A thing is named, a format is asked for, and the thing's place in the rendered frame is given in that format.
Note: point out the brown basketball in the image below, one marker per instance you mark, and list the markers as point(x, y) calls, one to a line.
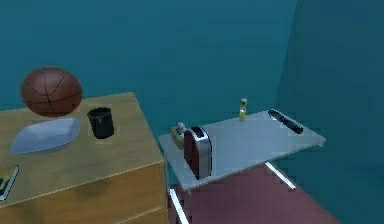
point(51, 91)

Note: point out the red and silver toaster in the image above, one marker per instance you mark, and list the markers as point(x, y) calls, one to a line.
point(198, 151)

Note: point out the yellow-green spray bottle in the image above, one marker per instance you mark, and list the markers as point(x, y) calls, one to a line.
point(243, 110)

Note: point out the wooden chest of drawers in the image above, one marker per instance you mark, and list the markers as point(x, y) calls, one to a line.
point(100, 173)

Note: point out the dark book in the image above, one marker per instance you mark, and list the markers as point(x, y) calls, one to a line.
point(6, 181)

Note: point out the grey metal table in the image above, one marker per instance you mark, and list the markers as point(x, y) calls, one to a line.
point(250, 146)

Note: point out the pale blue bowl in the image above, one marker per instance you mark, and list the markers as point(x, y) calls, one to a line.
point(46, 135)

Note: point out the black remote control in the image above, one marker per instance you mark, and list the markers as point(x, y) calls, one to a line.
point(285, 121)

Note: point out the black cup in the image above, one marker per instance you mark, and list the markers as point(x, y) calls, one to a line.
point(101, 122)

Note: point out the olive tissue box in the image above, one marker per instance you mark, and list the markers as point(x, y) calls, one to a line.
point(177, 135)

